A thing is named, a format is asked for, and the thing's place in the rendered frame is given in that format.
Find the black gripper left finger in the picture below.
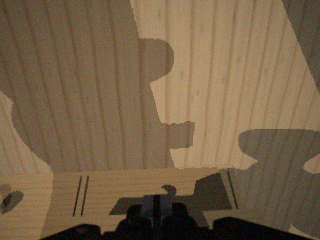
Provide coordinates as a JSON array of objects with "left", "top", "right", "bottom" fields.
[{"left": 39, "top": 194, "right": 158, "bottom": 240}]

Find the small wooden chest of drawers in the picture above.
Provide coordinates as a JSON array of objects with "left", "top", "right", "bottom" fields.
[{"left": 0, "top": 164, "right": 244, "bottom": 217}]

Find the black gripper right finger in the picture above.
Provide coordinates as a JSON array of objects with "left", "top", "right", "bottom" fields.
[{"left": 157, "top": 194, "right": 314, "bottom": 240}]

